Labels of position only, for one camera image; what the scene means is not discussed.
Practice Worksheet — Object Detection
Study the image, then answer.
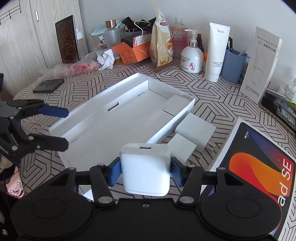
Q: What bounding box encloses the crumpled white tissue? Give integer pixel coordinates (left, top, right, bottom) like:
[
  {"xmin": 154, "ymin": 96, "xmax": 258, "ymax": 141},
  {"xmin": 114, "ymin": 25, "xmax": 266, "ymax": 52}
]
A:
[{"xmin": 97, "ymin": 49, "xmax": 115, "ymax": 70}]

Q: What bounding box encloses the white open box tray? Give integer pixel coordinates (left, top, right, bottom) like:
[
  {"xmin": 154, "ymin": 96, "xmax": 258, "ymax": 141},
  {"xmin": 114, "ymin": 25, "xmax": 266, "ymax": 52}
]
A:
[{"xmin": 49, "ymin": 73, "xmax": 195, "ymax": 171}]

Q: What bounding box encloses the smaller white small box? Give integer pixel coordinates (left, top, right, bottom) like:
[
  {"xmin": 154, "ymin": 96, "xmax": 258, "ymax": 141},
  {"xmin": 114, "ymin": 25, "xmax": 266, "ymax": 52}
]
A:
[{"xmin": 167, "ymin": 133, "xmax": 197, "ymax": 166}]

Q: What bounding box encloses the blue face mask pack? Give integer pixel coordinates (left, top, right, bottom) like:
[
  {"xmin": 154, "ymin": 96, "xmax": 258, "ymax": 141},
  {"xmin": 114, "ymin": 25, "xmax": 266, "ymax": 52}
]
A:
[{"xmin": 90, "ymin": 20, "xmax": 122, "ymax": 36}]

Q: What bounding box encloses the tablet with dark screen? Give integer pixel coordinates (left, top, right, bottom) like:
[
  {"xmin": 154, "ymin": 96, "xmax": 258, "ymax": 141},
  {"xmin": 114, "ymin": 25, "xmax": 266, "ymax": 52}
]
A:
[{"xmin": 55, "ymin": 15, "xmax": 80, "ymax": 64}]

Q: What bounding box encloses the beige snack bag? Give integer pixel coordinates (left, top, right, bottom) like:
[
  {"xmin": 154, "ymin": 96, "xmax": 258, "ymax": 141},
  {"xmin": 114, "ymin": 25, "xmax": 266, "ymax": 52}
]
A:
[{"xmin": 150, "ymin": 3, "xmax": 174, "ymax": 72}]

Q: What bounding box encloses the white cosmetic tube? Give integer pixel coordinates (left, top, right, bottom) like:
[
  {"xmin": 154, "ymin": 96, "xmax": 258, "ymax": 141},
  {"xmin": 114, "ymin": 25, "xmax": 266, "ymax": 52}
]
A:
[{"xmin": 205, "ymin": 23, "xmax": 230, "ymax": 82}]

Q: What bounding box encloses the white pump lotion bottle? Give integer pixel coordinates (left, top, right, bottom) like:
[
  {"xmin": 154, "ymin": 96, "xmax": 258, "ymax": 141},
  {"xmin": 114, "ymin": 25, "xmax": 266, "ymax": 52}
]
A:
[{"xmin": 180, "ymin": 29, "xmax": 204, "ymax": 73}]

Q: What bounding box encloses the plastic bag with pink items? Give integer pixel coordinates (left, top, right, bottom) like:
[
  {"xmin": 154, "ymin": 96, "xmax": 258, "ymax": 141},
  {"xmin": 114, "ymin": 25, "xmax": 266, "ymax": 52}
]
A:
[{"xmin": 38, "ymin": 60, "xmax": 99, "ymax": 81}]

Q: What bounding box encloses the white tall product box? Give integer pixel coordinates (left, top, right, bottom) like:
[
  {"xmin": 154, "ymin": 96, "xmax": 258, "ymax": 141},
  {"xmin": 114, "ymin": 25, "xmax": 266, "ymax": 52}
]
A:
[{"xmin": 240, "ymin": 27, "xmax": 282, "ymax": 103}]

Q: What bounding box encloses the Redmi Pad SE box lid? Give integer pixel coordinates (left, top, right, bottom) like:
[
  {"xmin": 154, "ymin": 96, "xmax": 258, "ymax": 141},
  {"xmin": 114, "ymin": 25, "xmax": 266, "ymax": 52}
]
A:
[{"xmin": 207, "ymin": 118, "xmax": 295, "ymax": 240}]

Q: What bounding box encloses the black clutter pile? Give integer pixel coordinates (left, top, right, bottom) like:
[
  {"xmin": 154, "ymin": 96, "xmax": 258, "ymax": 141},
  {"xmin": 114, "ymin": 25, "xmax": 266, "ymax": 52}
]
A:
[{"xmin": 119, "ymin": 16, "xmax": 156, "ymax": 39}]

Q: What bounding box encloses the larger white small box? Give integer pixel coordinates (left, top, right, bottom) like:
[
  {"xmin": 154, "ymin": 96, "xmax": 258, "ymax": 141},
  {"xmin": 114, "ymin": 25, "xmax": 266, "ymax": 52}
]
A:
[{"xmin": 175, "ymin": 113, "xmax": 216, "ymax": 152}]

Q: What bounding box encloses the blue pen holder cup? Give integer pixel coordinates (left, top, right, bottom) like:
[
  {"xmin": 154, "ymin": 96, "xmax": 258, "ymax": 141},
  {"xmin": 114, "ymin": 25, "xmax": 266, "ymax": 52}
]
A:
[{"xmin": 221, "ymin": 37, "xmax": 247, "ymax": 83}]

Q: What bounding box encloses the white charger adapter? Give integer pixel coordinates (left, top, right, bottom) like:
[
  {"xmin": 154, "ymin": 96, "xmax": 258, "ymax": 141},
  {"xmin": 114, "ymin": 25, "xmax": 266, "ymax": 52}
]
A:
[{"xmin": 120, "ymin": 143, "xmax": 171, "ymax": 196}]

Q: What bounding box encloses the pink water bottle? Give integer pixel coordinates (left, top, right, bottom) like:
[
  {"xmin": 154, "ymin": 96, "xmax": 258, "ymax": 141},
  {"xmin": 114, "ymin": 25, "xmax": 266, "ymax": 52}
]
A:
[{"xmin": 170, "ymin": 16, "xmax": 188, "ymax": 59}]

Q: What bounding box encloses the grey bottle gold cap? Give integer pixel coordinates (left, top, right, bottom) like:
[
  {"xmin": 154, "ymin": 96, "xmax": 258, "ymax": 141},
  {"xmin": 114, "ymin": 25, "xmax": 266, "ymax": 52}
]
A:
[{"xmin": 104, "ymin": 20, "xmax": 121, "ymax": 49}]

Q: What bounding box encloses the black wallet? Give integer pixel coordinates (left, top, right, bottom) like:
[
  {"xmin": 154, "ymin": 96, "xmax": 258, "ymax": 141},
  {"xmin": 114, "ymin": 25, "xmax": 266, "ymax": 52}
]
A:
[{"xmin": 33, "ymin": 79, "xmax": 65, "ymax": 93}]

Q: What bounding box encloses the orange cardboard box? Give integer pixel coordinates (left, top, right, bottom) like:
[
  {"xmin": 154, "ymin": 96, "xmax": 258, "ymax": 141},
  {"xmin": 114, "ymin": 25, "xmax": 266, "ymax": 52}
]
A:
[{"xmin": 111, "ymin": 34, "xmax": 152, "ymax": 65}]

